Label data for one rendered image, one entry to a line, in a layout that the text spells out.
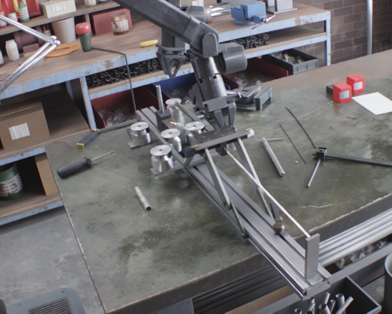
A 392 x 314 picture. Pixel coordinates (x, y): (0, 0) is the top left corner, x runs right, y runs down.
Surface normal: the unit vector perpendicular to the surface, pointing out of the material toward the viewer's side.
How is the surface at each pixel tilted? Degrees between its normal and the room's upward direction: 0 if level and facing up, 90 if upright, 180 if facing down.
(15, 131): 90
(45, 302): 0
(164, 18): 92
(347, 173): 0
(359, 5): 90
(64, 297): 0
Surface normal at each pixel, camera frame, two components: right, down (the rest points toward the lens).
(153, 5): 0.43, 0.34
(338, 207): -0.11, -0.87
